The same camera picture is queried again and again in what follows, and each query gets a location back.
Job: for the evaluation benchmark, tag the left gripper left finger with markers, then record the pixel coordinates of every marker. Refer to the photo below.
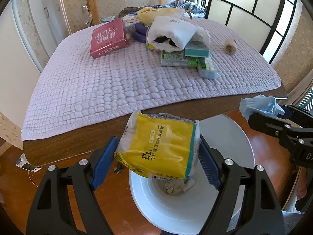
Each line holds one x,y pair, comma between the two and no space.
65,202

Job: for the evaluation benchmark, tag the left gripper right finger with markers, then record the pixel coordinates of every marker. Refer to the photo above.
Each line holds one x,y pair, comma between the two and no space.
260,211

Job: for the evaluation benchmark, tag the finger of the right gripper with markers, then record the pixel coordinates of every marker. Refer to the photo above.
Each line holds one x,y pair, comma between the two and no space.
295,117
276,127

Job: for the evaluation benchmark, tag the blue face mask bundle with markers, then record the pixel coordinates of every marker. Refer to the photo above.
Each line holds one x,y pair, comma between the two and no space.
260,104

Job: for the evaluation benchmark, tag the beige paper towel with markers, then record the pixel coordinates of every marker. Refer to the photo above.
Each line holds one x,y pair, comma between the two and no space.
174,186

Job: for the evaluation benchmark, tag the white tissue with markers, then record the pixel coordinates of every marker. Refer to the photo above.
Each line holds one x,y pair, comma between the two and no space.
202,35

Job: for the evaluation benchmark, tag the yellow tissue pack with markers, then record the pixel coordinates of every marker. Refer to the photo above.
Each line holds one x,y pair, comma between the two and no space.
159,146

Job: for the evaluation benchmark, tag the white cloth pouch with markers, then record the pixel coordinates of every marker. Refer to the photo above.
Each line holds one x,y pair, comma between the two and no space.
170,34

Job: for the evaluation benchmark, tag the pink medicine box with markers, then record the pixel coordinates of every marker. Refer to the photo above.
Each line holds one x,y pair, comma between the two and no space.
108,38

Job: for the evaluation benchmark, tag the white tape roll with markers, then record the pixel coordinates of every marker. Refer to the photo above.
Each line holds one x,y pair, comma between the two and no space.
188,183

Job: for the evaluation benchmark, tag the white trash bin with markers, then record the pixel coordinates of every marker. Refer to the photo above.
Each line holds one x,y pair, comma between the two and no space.
186,212

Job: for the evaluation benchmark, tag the white floor fan device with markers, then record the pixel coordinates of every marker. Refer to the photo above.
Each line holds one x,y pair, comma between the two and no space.
23,163

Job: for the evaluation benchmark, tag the brown wooden table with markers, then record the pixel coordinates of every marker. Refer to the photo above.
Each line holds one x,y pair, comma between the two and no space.
44,151

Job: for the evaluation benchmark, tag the shoji sliding screen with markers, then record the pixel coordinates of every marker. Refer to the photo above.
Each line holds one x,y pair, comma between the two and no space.
264,24

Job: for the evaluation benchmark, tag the lavender quilted blanket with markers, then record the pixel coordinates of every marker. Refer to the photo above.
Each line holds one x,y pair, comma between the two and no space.
75,90

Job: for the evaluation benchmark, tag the rumpled blue grey bedding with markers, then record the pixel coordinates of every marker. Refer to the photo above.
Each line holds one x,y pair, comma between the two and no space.
196,10

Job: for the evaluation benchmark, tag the white barcode medicine box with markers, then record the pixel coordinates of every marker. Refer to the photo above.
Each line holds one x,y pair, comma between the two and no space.
130,19

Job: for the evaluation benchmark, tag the white wardrobe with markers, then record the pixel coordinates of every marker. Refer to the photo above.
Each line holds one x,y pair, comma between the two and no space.
51,22

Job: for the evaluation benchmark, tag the yellow drawstring bag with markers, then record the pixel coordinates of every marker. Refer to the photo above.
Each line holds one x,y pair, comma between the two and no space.
148,14

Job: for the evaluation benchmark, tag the wooden bunk bed post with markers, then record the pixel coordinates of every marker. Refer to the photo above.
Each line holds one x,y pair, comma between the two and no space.
93,7

